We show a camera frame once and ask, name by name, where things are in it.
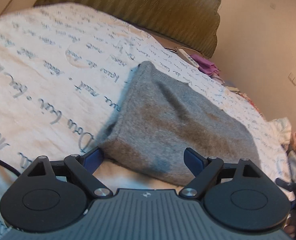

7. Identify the purple cloth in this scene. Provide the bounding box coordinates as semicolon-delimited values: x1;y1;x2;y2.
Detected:
190;54;220;76

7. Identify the white crumpled garment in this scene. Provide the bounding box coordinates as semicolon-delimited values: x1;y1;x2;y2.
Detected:
268;117;292;146

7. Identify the white script-print bedspread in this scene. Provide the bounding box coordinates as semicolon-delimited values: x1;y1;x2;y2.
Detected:
0;3;291;239

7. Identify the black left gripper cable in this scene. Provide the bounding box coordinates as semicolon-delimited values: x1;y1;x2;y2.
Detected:
0;154;22;178

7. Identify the white power strip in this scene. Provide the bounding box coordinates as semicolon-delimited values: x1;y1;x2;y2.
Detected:
176;48;199;68

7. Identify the white wall light switch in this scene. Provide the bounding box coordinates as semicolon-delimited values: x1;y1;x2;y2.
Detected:
288;73;296;86

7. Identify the olive upholstered headboard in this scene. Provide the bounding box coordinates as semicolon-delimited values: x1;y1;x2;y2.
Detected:
35;0;221;57

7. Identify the grey and navy sweater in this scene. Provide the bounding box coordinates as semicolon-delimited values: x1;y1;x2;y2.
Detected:
99;61;260;186

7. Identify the person's right hand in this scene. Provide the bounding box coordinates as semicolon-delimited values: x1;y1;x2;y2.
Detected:
283;223;296;239

